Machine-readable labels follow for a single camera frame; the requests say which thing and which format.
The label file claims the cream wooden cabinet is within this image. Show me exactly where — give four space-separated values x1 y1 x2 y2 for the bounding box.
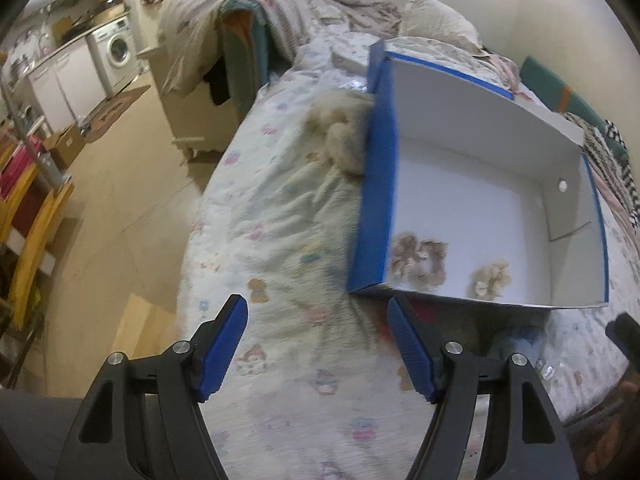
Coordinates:
137 45 243 161

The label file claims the teal padded panel orange stripe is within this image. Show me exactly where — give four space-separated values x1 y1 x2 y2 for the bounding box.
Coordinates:
520 55 626 133

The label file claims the red storage bin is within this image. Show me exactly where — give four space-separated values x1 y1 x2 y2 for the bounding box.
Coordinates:
0 135 43 201

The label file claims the large floral fabric scrunchie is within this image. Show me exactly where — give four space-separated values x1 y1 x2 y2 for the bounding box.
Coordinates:
390 234 449 291

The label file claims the teal bed end board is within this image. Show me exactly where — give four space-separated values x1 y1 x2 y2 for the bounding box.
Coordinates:
219 5 273 117

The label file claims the checked beige quilt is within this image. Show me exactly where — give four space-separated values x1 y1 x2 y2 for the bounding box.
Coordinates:
160 0 311 96

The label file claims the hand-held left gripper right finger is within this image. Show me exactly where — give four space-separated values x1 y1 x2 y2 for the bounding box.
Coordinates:
386 295 581 480

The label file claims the grey metal pole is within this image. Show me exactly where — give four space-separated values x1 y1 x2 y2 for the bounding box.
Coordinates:
0 75 71 191

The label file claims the brown patterned floor rug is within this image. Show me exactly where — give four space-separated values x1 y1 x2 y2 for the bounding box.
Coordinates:
82 85 151 141

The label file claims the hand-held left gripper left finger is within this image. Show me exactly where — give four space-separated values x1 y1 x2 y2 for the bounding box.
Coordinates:
60 293 249 480

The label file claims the light blue fluffy scrunchie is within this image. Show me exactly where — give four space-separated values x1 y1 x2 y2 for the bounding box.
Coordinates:
487 325 546 366

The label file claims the cream fluffy plush cloth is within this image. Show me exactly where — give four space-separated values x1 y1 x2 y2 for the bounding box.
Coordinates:
305 91 376 177

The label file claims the small pale fabric scrunchie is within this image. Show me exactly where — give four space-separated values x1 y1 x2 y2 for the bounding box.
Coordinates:
469 259 513 301

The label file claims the blue and white cardboard box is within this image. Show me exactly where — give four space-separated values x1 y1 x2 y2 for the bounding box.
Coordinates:
347 37 610 311

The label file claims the person's grey clothing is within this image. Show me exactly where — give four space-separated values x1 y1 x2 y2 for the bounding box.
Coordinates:
0 390 88 480

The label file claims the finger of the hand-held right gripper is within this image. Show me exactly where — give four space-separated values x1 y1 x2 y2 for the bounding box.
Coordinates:
605 312 640 361

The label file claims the beige patterned pillow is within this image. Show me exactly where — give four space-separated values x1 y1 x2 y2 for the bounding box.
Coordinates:
400 0 486 53

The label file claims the pink cloth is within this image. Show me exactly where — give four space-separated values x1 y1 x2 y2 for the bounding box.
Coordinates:
485 52 521 86

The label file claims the black hanging garment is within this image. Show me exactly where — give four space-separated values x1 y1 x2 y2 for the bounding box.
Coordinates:
202 57 233 106

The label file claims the brown cardboard box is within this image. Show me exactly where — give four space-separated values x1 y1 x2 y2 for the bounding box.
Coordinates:
45 124 87 171

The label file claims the black and white striped cloth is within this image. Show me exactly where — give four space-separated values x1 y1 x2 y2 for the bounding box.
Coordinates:
602 119 640 216

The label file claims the white kitchen cabinet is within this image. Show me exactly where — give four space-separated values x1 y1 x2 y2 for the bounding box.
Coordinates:
27 37 108 133

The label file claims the white washing machine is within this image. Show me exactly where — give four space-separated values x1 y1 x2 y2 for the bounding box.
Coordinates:
87 15 138 98

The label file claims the yellow wooden rack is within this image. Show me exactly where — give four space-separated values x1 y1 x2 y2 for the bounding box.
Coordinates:
0 130 76 331

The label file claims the brown knitted blanket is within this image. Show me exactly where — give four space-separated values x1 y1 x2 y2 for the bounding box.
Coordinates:
562 112 633 196

